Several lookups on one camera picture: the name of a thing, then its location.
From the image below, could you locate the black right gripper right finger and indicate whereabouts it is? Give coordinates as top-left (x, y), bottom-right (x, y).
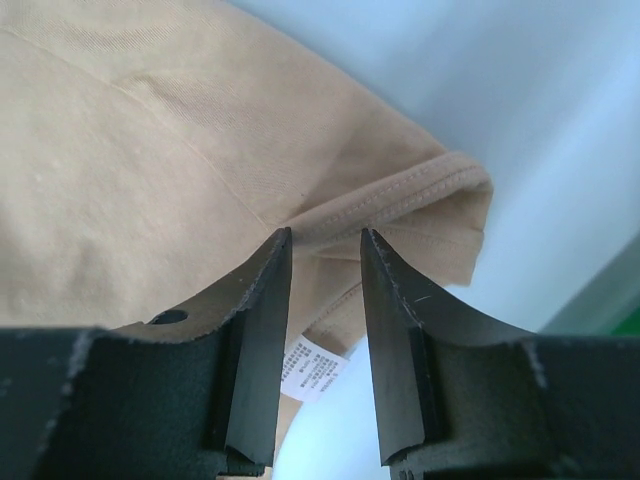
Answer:
top-left (360, 229), bottom-right (639, 479)

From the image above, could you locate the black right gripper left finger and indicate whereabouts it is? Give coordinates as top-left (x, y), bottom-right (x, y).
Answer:
top-left (1, 228), bottom-right (292, 479)

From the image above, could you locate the tan t-shirt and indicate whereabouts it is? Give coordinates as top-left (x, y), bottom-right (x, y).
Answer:
top-left (0, 0), bottom-right (495, 480)

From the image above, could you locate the green plastic tray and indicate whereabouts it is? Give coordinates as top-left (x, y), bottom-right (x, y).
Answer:
top-left (600, 300), bottom-right (640, 337)

